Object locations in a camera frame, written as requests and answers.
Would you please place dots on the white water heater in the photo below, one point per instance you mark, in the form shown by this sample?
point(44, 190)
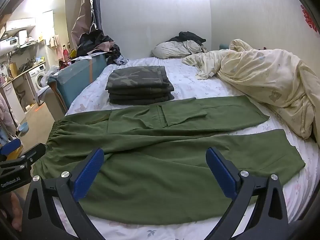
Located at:
point(8, 44)

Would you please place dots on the green pants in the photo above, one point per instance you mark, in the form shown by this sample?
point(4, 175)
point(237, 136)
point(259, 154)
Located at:
point(162, 155)

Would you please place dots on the red wall decoration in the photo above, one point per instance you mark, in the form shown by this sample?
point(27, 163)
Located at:
point(310, 20)

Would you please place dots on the pile of dark clothes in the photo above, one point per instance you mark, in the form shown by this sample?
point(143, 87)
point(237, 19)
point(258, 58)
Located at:
point(97, 43)

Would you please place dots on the kitchen counter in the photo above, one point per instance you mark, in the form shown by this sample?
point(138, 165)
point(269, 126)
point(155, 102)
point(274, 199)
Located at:
point(22, 71)

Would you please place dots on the pink hanging towel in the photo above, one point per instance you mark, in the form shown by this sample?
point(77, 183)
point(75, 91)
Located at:
point(57, 45)

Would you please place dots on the grey pillow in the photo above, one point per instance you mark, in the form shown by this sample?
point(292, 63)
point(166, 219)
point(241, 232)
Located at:
point(170, 48)

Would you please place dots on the white washing machine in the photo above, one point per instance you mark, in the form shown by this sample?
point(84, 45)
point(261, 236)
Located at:
point(37, 77)

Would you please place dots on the cream bear print duvet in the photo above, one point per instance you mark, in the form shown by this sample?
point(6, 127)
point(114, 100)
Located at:
point(262, 75)

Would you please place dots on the teal pillow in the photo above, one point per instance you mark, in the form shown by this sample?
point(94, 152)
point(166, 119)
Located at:
point(223, 47)

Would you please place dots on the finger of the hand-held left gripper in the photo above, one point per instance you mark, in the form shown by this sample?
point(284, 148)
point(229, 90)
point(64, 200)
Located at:
point(10, 147)
point(32, 155)

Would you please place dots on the person's left hand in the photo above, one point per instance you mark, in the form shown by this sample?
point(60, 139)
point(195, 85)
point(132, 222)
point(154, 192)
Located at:
point(15, 207)

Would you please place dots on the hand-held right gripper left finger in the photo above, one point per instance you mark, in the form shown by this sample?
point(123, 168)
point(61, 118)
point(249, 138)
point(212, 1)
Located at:
point(87, 173)

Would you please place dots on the paper towel roll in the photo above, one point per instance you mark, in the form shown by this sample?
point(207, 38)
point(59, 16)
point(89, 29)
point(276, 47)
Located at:
point(23, 37)

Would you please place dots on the white floor cabinet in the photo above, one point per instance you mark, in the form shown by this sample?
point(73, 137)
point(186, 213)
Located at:
point(12, 105)

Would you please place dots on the white floral bed sheet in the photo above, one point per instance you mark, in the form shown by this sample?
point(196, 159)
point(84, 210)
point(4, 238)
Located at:
point(190, 80)

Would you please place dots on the white wall cabinet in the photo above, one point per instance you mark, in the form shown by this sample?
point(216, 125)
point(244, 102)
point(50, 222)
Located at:
point(20, 24)

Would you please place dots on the black clothes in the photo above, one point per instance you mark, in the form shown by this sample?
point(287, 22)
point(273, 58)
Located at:
point(187, 37)

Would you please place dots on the pink puffer jacket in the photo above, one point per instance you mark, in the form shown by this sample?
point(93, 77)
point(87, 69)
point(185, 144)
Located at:
point(6, 120)

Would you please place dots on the red bottle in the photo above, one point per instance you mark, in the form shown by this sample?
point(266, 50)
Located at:
point(65, 53)

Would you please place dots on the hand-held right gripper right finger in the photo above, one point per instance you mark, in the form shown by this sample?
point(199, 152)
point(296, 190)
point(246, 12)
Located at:
point(221, 173)

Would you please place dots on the clear plastic bag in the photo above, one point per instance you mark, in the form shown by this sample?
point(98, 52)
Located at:
point(50, 75)

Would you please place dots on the blue basin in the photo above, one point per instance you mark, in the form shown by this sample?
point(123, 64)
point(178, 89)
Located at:
point(23, 128)

